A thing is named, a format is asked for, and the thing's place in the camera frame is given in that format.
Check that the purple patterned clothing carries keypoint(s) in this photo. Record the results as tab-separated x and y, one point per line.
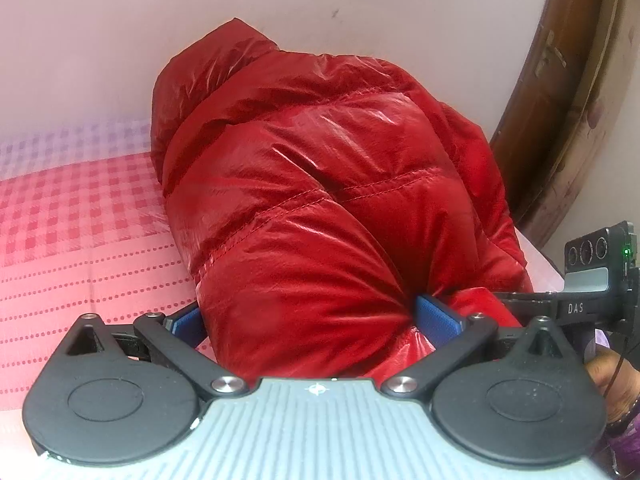
622	452

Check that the dark wooden door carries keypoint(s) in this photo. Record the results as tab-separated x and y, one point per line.
570	125

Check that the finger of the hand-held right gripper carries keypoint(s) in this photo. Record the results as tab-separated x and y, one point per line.
525	304

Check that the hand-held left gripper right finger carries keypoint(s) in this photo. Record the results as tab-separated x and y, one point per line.
437	321

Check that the person's right hand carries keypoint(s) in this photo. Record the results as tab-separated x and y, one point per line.
617	385

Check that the pink checked bed sheet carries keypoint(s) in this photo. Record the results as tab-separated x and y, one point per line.
85	240

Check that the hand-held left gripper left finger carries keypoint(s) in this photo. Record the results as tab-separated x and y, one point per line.
186	327

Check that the red puffer jacket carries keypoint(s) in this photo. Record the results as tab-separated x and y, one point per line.
320	185

